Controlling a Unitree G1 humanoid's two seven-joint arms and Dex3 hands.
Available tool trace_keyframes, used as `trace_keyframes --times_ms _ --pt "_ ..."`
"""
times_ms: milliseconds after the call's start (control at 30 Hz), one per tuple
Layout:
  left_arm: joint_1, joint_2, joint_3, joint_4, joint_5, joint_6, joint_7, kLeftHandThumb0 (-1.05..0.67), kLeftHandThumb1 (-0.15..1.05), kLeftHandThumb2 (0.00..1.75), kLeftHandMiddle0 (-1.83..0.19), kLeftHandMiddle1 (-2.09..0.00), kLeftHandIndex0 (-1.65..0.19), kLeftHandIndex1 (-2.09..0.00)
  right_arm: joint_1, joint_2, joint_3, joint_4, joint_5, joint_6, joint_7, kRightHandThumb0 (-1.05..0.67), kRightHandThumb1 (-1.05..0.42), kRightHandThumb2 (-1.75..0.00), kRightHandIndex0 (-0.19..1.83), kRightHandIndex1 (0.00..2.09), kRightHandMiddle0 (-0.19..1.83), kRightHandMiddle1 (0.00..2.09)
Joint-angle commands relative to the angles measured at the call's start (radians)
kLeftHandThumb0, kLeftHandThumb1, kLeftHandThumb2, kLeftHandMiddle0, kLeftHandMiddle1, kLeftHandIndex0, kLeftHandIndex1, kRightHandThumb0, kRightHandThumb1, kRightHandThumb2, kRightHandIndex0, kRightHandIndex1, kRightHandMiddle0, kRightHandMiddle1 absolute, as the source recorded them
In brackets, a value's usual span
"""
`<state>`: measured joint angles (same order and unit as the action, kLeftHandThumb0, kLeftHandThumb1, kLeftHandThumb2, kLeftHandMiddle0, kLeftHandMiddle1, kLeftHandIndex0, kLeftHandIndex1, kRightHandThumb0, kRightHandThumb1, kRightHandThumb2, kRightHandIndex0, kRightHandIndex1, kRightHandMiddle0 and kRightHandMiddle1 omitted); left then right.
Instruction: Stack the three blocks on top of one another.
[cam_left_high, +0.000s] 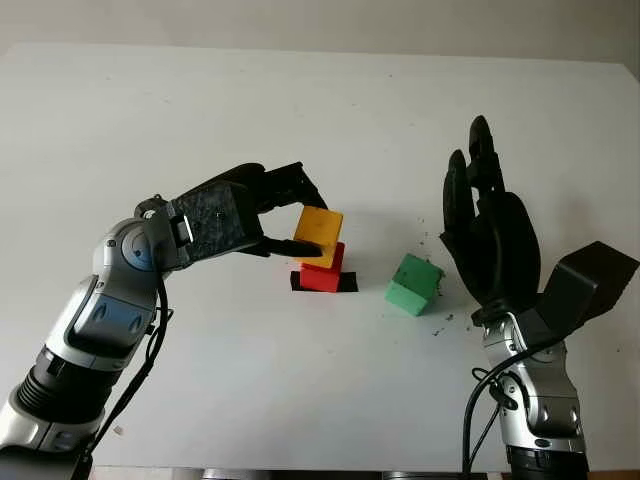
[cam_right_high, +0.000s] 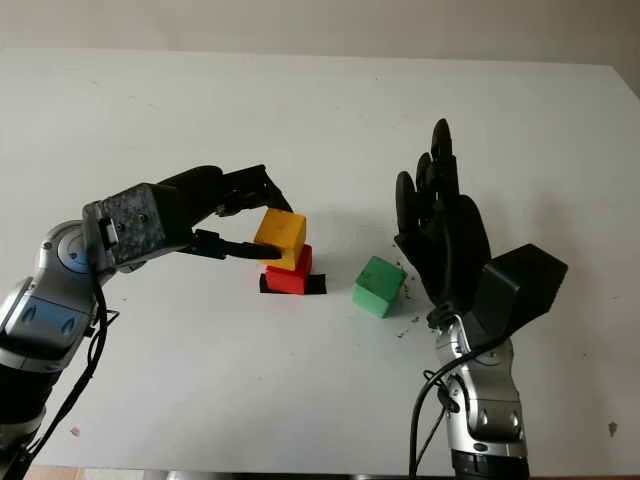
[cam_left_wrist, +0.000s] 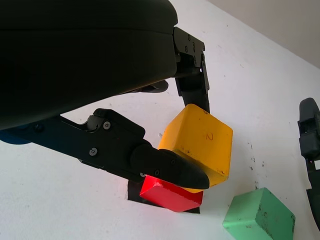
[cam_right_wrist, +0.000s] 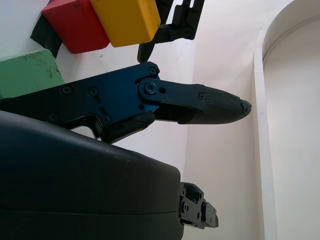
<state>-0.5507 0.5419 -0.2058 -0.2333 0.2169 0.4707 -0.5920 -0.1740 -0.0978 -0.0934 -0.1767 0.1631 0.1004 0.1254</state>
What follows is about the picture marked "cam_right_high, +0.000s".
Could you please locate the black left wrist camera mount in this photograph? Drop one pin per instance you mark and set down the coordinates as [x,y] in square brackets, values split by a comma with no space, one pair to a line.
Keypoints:
[140,225]

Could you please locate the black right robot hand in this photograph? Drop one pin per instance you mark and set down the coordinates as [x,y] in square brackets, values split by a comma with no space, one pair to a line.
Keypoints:
[450,240]

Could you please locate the green wooden block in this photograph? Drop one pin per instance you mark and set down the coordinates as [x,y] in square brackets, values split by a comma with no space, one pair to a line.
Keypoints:
[377,287]

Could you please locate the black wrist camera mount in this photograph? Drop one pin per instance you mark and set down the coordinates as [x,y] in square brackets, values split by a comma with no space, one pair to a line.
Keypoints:
[140,225]
[520,285]

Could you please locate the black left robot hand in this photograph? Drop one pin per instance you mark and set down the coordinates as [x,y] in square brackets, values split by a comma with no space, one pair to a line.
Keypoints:
[195,200]

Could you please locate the black tape strip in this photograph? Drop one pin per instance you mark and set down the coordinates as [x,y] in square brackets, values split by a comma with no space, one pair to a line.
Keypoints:
[318,285]

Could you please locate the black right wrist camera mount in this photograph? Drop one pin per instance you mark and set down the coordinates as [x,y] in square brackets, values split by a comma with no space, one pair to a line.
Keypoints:
[520,285]

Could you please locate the yellow wooden block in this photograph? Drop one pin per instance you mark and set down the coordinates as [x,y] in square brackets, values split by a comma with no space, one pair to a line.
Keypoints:
[282,230]

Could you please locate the red wooden block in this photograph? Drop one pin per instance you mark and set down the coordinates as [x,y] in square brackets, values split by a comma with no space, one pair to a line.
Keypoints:
[287,280]

